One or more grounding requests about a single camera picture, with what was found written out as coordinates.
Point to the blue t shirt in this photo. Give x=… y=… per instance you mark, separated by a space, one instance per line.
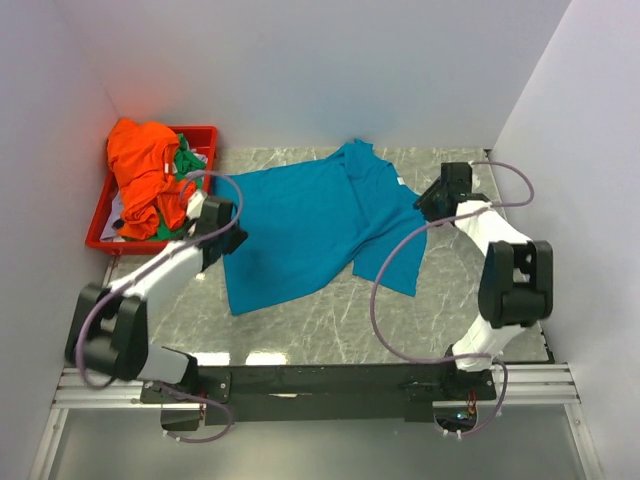
x=306 y=222

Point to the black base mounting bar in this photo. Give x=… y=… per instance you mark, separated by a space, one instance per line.
x=340 y=392

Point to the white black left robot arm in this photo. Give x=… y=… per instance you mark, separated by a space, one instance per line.
x=109 y=331

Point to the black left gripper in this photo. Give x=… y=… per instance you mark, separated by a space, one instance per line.
x=239 y=236

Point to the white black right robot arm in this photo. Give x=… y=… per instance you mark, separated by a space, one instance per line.
x=516 y=286

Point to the red plastic bin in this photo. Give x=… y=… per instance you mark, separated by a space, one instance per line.
x=202 y=138

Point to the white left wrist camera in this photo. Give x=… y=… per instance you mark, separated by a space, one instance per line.
x=195 y=204

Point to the green t shirt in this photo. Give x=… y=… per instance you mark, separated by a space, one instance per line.
x=186 y=160

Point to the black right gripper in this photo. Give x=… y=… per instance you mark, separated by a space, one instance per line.
x=423 y=202

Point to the orange t shirt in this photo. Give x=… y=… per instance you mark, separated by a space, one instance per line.
x=141 y=157

